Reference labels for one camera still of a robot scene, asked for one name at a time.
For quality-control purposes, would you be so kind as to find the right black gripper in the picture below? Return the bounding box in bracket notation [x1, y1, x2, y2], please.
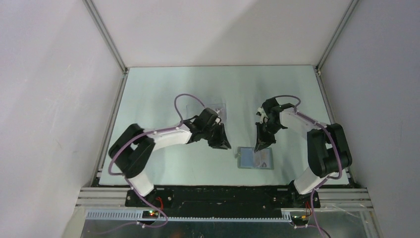
[256, 120, 283, 152]

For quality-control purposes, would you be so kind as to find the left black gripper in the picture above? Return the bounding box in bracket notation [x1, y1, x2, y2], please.
[202, 122, 231, 150]

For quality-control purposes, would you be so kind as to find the blue card wallet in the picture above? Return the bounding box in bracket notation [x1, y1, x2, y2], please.
[236, 147, 274, 170]

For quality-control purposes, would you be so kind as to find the clear acrylic card holder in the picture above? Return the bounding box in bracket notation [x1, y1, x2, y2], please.
[186, 103, 228, 124]

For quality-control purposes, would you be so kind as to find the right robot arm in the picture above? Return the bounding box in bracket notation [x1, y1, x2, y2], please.
[254, 96, 352, 207]

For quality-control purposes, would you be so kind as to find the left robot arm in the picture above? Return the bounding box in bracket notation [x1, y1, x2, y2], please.
[108, 108, 231, 207]

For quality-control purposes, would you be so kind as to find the stack of VIP cards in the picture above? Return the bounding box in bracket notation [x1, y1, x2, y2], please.
[215, 107, 227, 121]

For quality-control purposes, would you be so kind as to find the right controller board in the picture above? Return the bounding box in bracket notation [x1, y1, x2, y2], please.
[291, 215, 310, 228]

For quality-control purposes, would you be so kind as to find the controller board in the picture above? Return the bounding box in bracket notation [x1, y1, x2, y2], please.
[142, 210, 159, 219]
[291, 215, 310, 228]

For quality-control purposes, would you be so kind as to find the left controller board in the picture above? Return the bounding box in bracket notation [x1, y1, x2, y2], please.
[142, 210, 159, 219]

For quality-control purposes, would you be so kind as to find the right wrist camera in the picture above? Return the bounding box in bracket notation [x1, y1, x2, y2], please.
[256, 107, 267, 124]

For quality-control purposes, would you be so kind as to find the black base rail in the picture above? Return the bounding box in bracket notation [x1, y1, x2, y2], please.
[145, 185, 320, 218]

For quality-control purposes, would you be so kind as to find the white slotted cable duct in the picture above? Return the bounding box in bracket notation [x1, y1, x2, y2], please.
[86, 209, 292, 223]

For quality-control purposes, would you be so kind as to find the right aluminium frame post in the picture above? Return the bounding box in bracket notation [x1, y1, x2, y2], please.
[315, 0, 360, 75]

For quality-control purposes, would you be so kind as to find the aluminium frame post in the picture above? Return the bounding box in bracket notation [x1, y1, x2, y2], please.
[82, 0, 128, 74]
[315, 0, 360, 75]

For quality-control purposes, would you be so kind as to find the left aluminium frame post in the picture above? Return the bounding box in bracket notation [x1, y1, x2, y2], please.
[82, 0, 128, 74]

